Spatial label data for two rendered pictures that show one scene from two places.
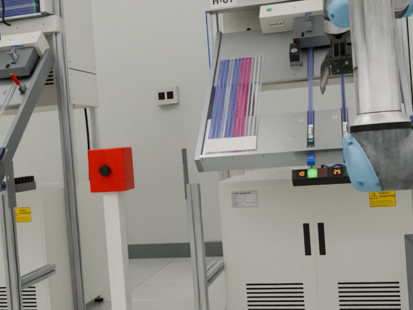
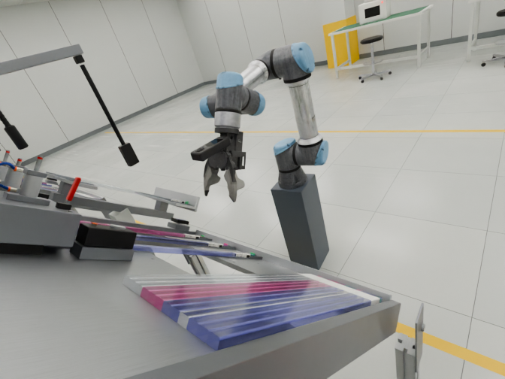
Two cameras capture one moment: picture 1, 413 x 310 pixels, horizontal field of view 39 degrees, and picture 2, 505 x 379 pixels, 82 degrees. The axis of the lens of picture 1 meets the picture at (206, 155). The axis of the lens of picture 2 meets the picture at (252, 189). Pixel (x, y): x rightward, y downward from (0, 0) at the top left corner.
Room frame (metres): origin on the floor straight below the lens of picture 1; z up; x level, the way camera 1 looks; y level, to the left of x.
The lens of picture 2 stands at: (2.36, 0.06, 1.30)
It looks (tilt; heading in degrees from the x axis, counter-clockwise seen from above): 28 degrees down; 213
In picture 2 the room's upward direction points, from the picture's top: 18 degrees counter-clockwise
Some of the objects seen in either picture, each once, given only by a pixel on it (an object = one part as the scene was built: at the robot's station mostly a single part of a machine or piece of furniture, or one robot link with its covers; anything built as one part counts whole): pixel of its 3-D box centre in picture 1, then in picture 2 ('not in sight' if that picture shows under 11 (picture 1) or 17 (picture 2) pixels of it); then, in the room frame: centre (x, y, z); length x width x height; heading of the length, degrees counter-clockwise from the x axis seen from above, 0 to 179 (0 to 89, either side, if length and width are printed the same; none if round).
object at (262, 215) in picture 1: (320, 244); not in sight; (2.45, -0.45, 0.31); 0.70 x 0.65 x 0.62; 76
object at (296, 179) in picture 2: not in sight; (291, 173); (1.13, -0.48, 0.60); 0.15 x 0.15 x 0.10
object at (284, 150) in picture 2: not in sight; (287, 153); (1.13, -0.47, 0.72); 0.13 x 0.12 x 0.14; 85
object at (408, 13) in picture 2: not in sight; (379, 44); (-3.74, -0.39, 0.40); 1.50 x 0.75 x 0.80; 76
